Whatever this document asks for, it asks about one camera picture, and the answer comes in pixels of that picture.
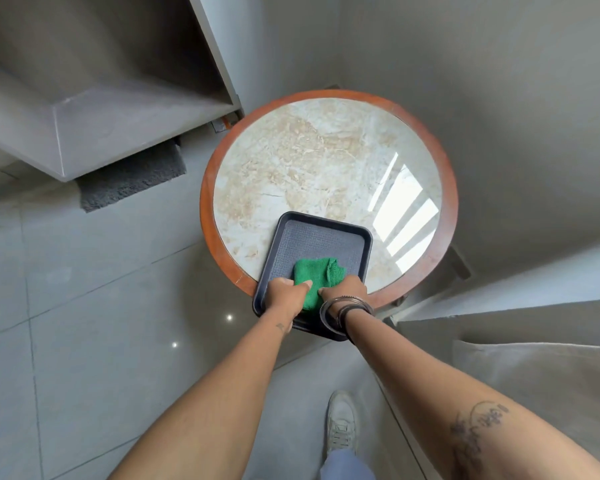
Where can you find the person's right hand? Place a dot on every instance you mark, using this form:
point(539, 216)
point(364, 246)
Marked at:
point(347, 287)

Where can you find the person's right thumb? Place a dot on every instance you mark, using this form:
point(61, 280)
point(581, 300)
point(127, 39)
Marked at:
point(327, 292)

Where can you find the dark grey floor rug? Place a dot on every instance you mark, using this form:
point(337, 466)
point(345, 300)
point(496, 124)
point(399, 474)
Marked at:
point(130, 177)

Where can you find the person's left thumb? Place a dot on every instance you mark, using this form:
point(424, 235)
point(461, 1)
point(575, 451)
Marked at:
point(302, 285)

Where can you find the person's left hand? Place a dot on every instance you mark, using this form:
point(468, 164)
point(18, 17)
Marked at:
point(283, 298)

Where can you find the green microfibre cloth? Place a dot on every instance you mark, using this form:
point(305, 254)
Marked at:
point(320, 274)

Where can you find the grey cabinet shelf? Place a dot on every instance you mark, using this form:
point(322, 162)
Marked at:
point(100, 94)

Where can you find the dark grey plastic tray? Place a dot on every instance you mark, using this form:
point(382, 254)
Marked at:
point(315, 242)

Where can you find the silver metal bangle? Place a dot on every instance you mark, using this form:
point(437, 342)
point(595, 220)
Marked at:
point(326, 308)

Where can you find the orange and white tag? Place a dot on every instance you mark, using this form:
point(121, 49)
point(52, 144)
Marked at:
point(221, 124)

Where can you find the person's right forearm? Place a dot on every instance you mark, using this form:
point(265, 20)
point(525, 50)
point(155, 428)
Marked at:
point(430, 389)

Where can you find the white sneaker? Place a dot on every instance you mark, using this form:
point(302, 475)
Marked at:
point(341, 424)

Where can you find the person's left forearm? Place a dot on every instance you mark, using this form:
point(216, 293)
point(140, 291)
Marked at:
point(220, 404)

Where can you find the white pillow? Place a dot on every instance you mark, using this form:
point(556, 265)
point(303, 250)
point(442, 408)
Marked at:
point(545, 384)

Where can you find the grey sofa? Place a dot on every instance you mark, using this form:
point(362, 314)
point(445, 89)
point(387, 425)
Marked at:
point(530, 314)

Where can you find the round marble table wooden rim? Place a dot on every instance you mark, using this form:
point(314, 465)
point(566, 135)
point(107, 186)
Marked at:
point(325, 159)

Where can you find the person's leg in blue trousers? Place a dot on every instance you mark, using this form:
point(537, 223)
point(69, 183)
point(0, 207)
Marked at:
point(345, 467)

